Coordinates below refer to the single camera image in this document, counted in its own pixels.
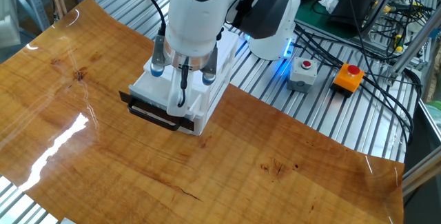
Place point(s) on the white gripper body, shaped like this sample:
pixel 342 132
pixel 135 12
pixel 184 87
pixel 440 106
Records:
pixel 179 93

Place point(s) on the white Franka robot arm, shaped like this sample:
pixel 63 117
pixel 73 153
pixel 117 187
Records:
pixel 200 17

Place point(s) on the white plastic drawer cabinet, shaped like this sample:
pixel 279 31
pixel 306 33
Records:
pixel 224 55

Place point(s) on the wood grain table mat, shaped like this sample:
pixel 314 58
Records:
pixel 103 165

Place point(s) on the grey box with red button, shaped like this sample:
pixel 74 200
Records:
pixel 302 77

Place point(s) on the green mat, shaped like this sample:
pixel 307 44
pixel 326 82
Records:
pixel 310 20

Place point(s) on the orange box with red button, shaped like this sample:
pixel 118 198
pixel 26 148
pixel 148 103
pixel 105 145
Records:
pixel 348 81

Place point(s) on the crumpled white tissue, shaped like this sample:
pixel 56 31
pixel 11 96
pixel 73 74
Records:
pixel 329 4

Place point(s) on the white foam block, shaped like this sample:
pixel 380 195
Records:
pixel 8 27

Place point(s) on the yellow black screwdriver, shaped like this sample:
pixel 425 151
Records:
pixel 399 43

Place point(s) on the grey perforated shelf frame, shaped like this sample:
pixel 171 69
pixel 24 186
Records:
pixel 35 3

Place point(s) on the slim aluminium profile post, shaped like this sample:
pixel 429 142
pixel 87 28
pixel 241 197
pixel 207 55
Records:
pixel 382 5

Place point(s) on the thick aluminium profile post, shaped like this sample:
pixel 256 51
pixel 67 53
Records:
pixel 413 46

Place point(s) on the aluminium profile rail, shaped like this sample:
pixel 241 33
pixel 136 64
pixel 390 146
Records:
pixel 422 174

